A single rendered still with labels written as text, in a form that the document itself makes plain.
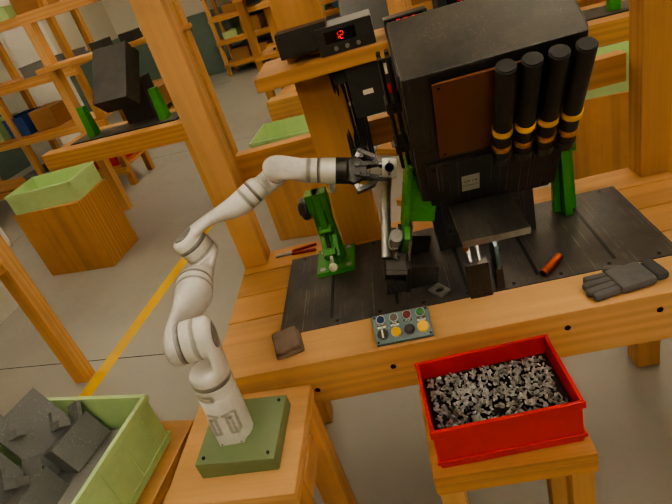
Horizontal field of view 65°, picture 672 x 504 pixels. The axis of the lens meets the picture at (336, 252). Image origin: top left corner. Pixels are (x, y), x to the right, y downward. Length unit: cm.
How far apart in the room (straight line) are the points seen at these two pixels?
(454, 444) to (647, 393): 139
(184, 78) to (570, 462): 145
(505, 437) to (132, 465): 89
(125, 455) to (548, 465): 98
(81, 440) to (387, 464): 120
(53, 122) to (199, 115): 541
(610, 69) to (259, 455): 154
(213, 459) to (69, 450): 44
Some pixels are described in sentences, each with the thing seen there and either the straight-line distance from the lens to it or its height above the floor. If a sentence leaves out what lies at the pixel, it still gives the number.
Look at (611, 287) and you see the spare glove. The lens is 146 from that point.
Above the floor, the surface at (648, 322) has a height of 82.
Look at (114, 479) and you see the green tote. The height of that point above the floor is 89.
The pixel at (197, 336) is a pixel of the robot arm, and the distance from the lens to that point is 114.
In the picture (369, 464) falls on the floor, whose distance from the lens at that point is 232.
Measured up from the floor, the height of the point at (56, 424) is 96.
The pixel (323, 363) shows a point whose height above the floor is 89.
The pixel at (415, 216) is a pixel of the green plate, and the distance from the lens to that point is 146.
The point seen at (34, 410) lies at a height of 99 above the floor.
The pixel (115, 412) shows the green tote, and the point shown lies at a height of 91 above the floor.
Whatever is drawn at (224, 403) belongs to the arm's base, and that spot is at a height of 102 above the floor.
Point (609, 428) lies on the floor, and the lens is 235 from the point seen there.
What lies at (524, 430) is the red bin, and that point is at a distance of 121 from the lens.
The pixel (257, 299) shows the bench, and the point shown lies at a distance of 180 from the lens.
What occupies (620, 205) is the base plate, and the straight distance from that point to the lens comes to 184.
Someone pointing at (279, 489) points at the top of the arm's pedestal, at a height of 85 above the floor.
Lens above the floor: 181
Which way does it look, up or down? 30 degrees down
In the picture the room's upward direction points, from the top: 18 degrees counter-clockwise
